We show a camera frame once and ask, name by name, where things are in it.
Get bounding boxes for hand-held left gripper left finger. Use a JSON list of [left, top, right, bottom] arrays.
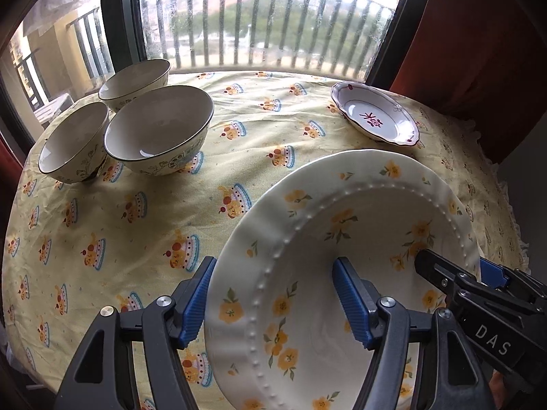
[[53, 256, 218, 410]]

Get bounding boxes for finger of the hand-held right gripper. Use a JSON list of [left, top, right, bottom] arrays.
[[414, 248, 475, 306], [479, 258, 547, 308]]

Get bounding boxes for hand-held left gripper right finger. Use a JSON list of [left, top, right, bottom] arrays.
[[332, 257, 498, 410]]

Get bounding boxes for large yellow floral plate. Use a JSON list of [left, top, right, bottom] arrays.
[[204, 149, 481, 410]]

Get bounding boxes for small red-trimmed plate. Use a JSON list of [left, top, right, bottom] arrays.
[[330, 80, 421, 146]]

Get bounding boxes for floral ceramic bowl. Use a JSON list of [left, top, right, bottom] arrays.
[[104, 85, 214, 177], [38, 101, 111, 184], [98, 57, 172, 112]]

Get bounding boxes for yellow cake-print tablecloth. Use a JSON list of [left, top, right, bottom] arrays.
[[2, 68, 533, 410]]

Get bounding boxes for grey outdoor bench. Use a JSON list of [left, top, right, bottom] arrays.
[[34, 94, 75, 126]]

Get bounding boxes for grey balcony railing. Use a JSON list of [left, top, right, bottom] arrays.
[[141, 0, 396, 80]]

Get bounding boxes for dark side balcony railing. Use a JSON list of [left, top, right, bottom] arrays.
[[70, 6, 115, 83]]

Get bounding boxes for dark window frame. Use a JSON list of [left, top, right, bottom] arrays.
[[0, 0, 437, 167]]

